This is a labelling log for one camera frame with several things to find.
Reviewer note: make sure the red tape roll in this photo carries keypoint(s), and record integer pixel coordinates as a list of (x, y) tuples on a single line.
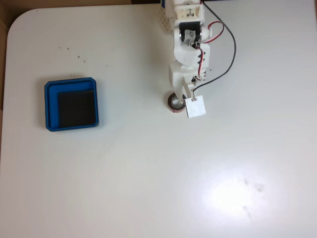
[(172, 104)]

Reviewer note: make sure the blue square box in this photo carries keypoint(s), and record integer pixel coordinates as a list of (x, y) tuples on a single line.
[(50, 109)]

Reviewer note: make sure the blue table clamp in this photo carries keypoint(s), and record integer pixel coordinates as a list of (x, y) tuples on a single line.
[(163, 3)]

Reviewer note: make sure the white square camera box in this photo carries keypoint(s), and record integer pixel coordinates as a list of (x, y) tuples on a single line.
[(196, 107)]

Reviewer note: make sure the white perforated base plate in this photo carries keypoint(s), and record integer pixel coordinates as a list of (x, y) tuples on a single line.
[(163, 21)]

